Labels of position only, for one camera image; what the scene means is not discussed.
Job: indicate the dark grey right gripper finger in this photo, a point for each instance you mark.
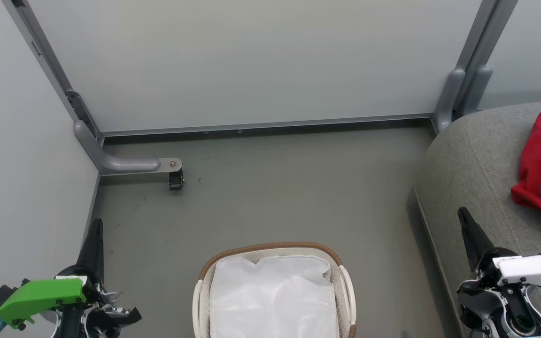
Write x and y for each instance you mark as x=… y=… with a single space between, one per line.
x=475 y=239

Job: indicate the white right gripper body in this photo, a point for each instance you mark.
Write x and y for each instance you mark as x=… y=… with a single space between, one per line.
x=529 y=270

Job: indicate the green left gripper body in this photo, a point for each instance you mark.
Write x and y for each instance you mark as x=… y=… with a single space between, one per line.
x=40 y=295

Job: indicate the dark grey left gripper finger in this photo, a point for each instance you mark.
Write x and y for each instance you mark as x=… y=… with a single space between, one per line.
x=93 y=249

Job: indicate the red jersey with white trim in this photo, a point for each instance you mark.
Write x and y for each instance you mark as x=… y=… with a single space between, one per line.
x=538 y=164

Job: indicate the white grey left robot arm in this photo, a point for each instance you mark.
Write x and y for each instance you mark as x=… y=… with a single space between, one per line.
x=71 y=325

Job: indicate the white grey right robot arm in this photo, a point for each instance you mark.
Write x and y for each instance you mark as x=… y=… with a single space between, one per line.
x=519 y=319

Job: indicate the white laundry basket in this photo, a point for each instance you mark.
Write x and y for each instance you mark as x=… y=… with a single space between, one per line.
x=275 y=247

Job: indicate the white fabric basket liner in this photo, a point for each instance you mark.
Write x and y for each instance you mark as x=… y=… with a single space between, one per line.
x=270 y=300

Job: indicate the grey fabric sofa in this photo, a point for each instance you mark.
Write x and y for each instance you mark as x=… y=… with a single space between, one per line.
x=477 y=178

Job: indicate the grey metal partition foot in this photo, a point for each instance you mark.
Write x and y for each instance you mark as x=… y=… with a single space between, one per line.
x=125 y=164

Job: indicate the black caster wheel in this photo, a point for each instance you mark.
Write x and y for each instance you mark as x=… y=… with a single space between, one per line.
x=176 y=180

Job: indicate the grey partition bottom rail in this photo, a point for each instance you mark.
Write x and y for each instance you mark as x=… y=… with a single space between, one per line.
x=261 y=126
x=92 y=204

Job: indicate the grey double partition post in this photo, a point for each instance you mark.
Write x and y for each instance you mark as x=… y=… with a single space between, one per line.
x=475 y=56

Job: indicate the grey slim partition post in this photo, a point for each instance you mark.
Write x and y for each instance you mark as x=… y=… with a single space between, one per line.
x=45 y=51

